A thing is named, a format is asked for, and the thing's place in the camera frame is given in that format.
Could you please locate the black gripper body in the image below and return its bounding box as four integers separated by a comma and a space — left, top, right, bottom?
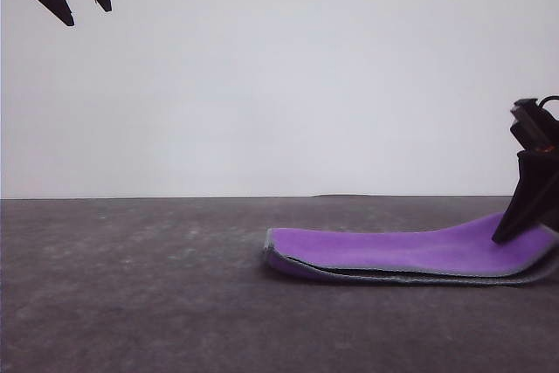
508, 97, 559, 155

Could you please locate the grey table cloth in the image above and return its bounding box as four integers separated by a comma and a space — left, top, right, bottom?
0, 194, 559, 373

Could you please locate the purple towel with grey hem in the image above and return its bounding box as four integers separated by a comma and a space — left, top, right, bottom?
262, 211, 559, 287

